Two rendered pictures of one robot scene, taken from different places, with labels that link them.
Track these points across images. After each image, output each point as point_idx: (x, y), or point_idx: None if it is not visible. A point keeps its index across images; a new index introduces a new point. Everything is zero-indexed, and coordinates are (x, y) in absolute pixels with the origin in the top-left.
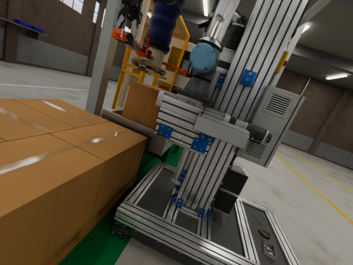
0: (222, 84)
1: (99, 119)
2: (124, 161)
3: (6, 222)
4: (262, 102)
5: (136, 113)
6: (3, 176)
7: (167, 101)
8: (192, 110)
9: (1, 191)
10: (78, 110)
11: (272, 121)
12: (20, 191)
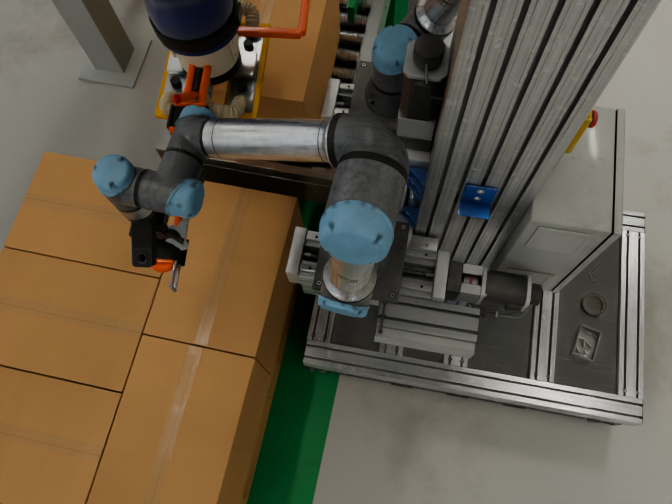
0: (421, 196)
1: None
2: (277, 296)
3: (219, 502)
4: (520, 237)
5: None
6: (176, 459)
7: (309, 280)
8: None
9: (191, 480)
10: None
11: (553, 256)
12: (205, 472)
